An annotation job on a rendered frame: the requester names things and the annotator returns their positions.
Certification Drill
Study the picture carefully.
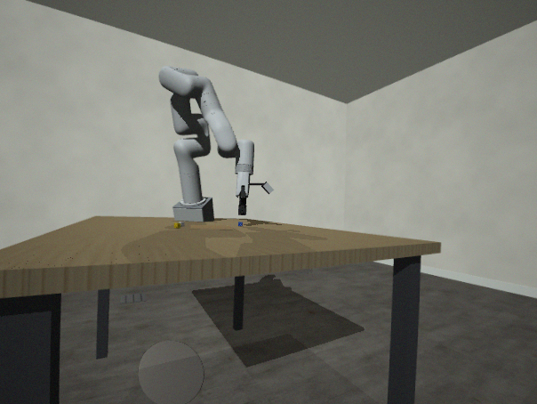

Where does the brown square mat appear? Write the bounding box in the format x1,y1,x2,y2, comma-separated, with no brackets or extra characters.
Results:
190,225,233,230

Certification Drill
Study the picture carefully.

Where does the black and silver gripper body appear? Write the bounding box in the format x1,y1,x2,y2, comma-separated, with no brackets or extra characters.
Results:
235,172,253,198

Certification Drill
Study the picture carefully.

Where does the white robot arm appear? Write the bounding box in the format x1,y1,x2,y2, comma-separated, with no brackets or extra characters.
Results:
159,66,254,206

